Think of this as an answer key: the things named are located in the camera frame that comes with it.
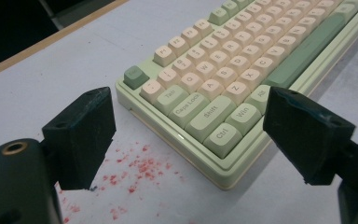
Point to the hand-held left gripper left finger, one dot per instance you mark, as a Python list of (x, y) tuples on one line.
[(79, 140)]

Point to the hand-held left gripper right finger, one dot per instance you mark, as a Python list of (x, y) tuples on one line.
[(307, 140)]

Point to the green and cream mechanical keyboard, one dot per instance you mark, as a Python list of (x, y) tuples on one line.
[(230, 77)]

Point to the white table board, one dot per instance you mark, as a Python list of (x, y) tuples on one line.
[(74, 62)]

